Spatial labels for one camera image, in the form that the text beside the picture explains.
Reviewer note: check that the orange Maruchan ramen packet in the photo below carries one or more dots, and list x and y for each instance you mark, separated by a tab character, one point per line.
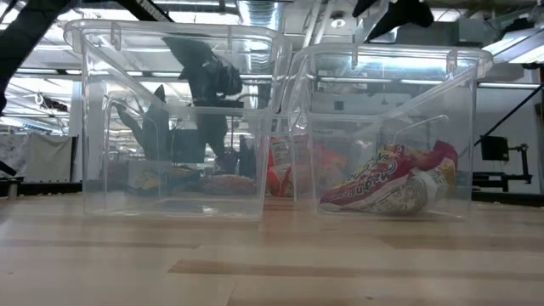
280	170
331	166

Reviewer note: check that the dark grey pointed object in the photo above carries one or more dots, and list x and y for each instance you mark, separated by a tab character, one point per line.
155	127

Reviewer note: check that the round ceiling fixture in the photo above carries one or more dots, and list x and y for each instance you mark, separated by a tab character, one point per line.
338	23

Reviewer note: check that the black wide monitor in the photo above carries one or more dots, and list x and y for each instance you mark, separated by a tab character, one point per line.
185	146

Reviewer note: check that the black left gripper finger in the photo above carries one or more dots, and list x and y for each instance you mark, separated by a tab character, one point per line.
227	160
212	127

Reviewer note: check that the white fabric sheet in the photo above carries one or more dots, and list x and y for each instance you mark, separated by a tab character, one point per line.
47	157

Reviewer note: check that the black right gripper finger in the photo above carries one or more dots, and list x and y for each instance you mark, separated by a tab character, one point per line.
382	26
367	6

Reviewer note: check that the black hanging ceiling device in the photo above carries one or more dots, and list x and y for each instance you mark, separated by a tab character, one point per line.
55	104

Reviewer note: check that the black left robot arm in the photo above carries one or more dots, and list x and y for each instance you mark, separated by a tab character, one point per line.
23	38

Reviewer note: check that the clear plastic storage bin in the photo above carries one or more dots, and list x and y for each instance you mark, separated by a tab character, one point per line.
382	214
98	204

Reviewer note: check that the silver ribbed ventilation duct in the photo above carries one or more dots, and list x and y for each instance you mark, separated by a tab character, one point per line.
259	17

